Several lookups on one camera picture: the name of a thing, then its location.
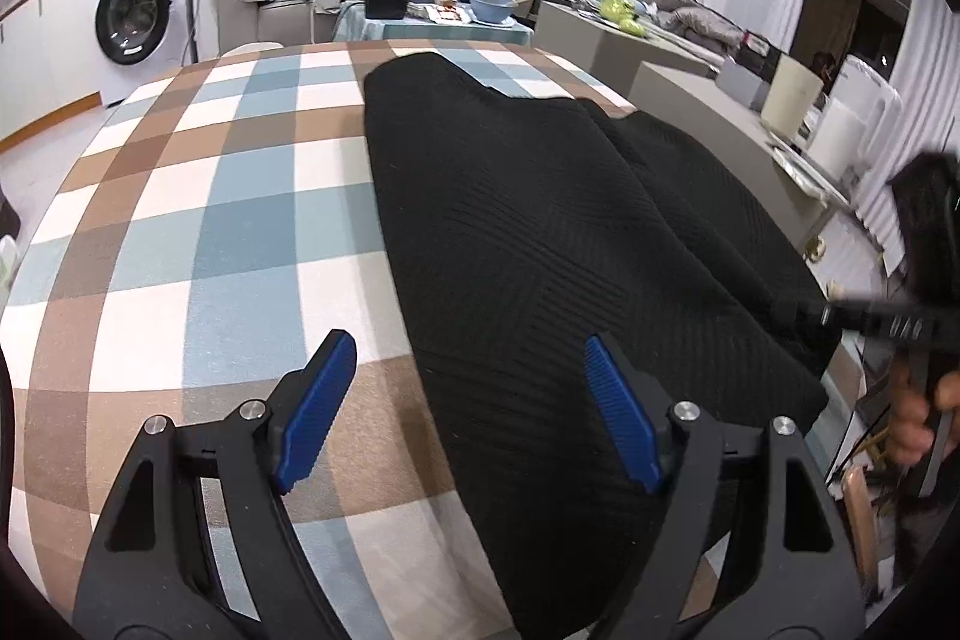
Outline small table with teal cloth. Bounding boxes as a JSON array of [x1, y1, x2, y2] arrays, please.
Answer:
[[334, 0, 536, 48]]

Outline cream cylindrical bin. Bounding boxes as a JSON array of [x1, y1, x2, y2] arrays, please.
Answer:
[[760, 53, 827, 140]]

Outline white appliance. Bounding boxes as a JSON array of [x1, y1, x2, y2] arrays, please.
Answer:
[[806, 55, 910, 185]]

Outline person's right hand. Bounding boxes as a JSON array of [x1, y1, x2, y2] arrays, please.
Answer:
[[885, 355, 960, 470]]

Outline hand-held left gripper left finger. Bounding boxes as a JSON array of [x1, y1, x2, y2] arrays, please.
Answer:
[[73, 329, 358, 640]]

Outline white cabinet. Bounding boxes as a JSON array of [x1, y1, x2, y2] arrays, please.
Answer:
[[0, 0, 103, 148]]

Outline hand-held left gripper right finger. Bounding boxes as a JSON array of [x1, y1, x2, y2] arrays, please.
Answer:
[[583, 334, 865, 640]]

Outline yellow-green toy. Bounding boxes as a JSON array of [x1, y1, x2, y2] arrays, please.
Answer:
[[600, 0, 650, 38]]

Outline black knit sweater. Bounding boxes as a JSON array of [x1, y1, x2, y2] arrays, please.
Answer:
[[363, 53, 845, 640]]

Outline grey padded clothes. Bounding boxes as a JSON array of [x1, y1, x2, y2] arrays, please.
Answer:
[[655, 0, 745, 58]]

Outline grey low cabinet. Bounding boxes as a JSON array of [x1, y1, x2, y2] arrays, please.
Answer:
[[536, 0, 853, 245]]

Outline white washing machine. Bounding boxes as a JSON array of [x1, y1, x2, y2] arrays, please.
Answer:
[[82, 0, 198, 109]]

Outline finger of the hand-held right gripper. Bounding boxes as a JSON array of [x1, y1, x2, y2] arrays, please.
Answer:
[[772, 295, 942, 347]]

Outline plaid tablecloth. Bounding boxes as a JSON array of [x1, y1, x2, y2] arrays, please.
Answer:
[[0, 40, 863, 640]]

